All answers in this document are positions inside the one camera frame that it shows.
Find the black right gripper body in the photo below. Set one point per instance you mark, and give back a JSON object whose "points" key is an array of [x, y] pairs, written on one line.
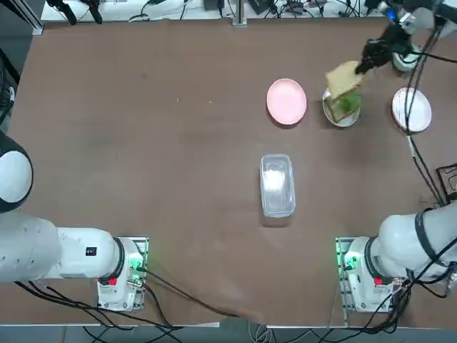
{"points": [[394, 41]]}

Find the pale green bowl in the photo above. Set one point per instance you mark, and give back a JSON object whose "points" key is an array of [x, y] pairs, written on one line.
{"points": [[401, 64]]}

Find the brown bread slice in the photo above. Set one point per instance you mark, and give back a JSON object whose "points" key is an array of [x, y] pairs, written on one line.
{"points": [[343, 80], [341, 115]]}

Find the green lettuce leaf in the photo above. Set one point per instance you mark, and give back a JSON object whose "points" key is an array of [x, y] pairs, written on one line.
{"points": [[349, 101]]}

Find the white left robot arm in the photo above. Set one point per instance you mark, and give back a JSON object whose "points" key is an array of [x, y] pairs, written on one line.
{"points": [[71, 250]]}

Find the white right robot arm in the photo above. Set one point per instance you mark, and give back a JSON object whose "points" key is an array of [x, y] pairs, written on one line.
{"points": [[403, 243]]}

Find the white round plate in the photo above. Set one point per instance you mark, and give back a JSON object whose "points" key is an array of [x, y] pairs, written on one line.
{"points": [[344, 122]]}

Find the pale pinkish plate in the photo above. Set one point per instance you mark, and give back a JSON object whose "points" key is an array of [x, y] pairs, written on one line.
{"points": [[419, 110]]}

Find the pink round plate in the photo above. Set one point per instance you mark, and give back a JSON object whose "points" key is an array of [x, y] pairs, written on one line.
{"points": [[285, 101]]}

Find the clear plastic container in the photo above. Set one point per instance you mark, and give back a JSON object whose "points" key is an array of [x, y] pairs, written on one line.
{"points": [[277, 186]]}

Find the black tripod legs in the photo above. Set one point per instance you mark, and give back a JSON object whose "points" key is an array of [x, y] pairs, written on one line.
{"points": [[69, 10]]}

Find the silver aluminium post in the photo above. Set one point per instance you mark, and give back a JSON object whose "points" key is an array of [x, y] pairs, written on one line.
{"points": [[239, 14]]}

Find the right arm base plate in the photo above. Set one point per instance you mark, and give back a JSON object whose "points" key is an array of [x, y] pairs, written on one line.
{"points": [[341, 250]]}

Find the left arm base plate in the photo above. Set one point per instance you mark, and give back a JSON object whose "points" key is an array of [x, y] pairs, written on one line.
{"points": [[141, 246]]}

